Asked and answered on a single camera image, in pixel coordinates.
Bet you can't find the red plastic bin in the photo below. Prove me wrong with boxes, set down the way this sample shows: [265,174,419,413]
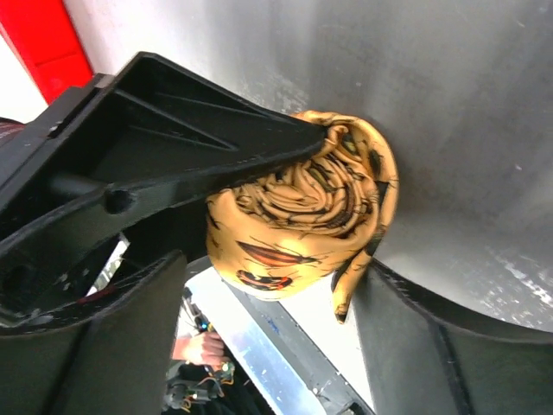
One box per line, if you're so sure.
[1,0,93,104]

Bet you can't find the operator hand in background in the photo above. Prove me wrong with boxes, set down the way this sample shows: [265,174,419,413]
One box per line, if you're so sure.
[172,331,226,367]

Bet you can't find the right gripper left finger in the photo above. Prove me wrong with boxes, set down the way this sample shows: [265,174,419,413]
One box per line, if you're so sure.
[1,251,187,414]

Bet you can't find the aluminium frame rail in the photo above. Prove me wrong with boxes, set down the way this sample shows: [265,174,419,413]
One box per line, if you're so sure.
[187,259,372,414]

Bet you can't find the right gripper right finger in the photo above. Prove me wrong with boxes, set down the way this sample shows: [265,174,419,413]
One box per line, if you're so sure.
[353,263,552,414]

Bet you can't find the yellow insect print tie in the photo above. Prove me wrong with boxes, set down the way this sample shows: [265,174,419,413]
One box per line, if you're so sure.
[207,111,399,322]

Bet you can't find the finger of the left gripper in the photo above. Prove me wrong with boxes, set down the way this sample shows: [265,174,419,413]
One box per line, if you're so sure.
[1,52,324,324]

